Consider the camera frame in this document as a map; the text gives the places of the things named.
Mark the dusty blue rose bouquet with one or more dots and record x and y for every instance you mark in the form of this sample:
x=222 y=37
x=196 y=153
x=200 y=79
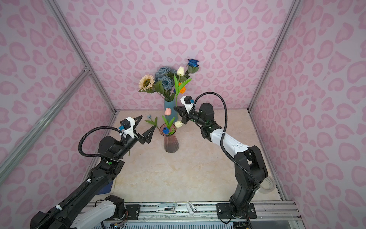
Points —
x=166 y=74

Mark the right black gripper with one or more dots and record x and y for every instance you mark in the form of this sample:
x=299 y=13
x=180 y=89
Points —
x=188 y=113

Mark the clear tape roll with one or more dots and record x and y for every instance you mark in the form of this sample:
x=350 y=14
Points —
x=267 y=186

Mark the blue rose stem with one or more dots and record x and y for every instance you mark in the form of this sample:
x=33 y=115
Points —
x=192 y=68

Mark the orange carnation stem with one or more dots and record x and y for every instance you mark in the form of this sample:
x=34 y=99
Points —
x=180 y=89

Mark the silver stapler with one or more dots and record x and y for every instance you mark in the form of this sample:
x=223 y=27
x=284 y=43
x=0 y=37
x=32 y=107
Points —
x=166 y=208

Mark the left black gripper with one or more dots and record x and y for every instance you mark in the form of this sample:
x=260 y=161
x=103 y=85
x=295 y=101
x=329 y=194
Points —
x=138 y=135

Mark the teal ceramic vase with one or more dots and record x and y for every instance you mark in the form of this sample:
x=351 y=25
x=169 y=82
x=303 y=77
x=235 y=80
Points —
x=172 y=104

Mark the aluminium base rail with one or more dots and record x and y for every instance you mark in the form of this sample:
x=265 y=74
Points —
x=204 y=215

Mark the yellow tulip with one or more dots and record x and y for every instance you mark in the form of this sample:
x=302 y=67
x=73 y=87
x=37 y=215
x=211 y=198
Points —
x=178 y=77

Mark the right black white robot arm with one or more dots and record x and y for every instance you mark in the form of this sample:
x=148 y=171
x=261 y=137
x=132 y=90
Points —
x=249 y=165

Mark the red glass vase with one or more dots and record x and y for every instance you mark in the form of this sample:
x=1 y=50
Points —
x=171 y=144

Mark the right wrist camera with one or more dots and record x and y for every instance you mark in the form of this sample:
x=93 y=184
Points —
x=188 y=102

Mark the white tulip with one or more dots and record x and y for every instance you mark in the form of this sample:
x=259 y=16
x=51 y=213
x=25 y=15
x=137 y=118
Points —
x=176 y=125

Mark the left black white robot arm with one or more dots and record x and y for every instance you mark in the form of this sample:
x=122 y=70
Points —
x=67 y=214

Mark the blue book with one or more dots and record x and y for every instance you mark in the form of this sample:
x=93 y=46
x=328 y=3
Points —
x=107 y=189

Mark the cream pink tulip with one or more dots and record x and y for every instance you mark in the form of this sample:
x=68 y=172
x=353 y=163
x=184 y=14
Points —
x=168 y=118

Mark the light blue tulip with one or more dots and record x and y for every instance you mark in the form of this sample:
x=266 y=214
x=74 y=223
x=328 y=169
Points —
x=151 y=120

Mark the cream sunflower stem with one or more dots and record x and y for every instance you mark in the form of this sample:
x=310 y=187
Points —
x=149 y=84

